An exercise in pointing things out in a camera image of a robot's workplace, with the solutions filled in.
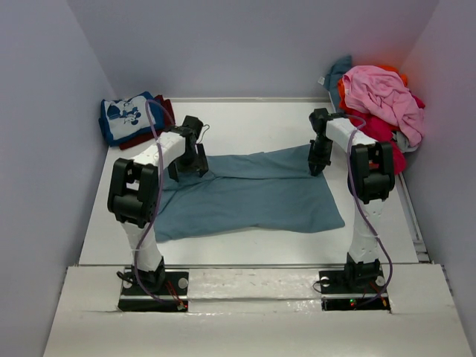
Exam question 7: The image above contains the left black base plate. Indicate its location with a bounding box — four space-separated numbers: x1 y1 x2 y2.
116 268 189 313

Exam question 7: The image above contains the magenta t shirt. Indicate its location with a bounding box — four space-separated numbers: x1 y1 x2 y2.
347 95 425 175

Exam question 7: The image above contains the folded dark red t shirt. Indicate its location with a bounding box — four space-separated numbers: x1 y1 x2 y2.
118 94 178 151

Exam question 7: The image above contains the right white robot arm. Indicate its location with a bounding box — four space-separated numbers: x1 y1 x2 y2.
308 108 395 295

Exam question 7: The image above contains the folded blue mickey t shirt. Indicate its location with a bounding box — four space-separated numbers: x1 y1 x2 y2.
98 91 154 147

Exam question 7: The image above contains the pink t shirt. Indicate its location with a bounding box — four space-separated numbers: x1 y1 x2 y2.
342 65 424 146

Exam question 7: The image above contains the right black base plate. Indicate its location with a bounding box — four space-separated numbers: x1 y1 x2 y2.
312 270 391 312

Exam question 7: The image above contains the grey white t shirt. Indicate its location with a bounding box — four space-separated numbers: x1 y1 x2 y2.
392 131 419 153

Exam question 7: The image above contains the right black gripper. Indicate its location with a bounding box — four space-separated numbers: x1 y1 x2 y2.
309 136 333 174

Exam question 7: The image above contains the teal t shirt in pile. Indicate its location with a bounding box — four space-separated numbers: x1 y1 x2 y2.
323 55 353 112

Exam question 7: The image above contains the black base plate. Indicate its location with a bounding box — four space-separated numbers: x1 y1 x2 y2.
116 268 189 313
312 270 391 312

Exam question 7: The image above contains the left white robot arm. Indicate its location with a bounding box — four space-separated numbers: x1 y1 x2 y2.
107 115 208 295

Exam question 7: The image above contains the grey-blue t shirt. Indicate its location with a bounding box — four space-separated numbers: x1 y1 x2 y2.
154 145 345 242

